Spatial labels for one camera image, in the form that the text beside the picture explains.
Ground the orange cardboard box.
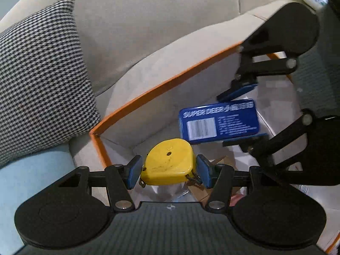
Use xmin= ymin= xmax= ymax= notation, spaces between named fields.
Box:
xmin=89 ymin=41 xmax=340 ymax=255

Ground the beige sofa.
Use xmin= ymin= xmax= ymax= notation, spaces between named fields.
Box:
xmin=0 ymin=0 xmax=340 ymax=170

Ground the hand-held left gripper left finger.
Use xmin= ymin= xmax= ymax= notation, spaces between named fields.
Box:
xmin=57 ymin=155 xmax=143 ymax=213

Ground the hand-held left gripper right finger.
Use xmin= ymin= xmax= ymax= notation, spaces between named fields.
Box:
xmin=197 ymin=154 xmax=277 ymax=213

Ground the light blue cushion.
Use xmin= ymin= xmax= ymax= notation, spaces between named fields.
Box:
xmin=0 ymin=145 xmax=75 ymax=255

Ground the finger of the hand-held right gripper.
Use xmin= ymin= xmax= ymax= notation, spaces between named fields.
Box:
xmin=222 ymin=110 xmax=316 ymax=165
xmin=216 ymin=45 xmax=298 ymax=102

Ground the houndstooth pillow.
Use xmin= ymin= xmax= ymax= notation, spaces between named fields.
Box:
xmin=0 ymin=0 xmax=101 ymax=168

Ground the yellow tape measure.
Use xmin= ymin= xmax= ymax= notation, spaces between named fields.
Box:
xmin=139 ymin=138 xmax=197 ymax=188

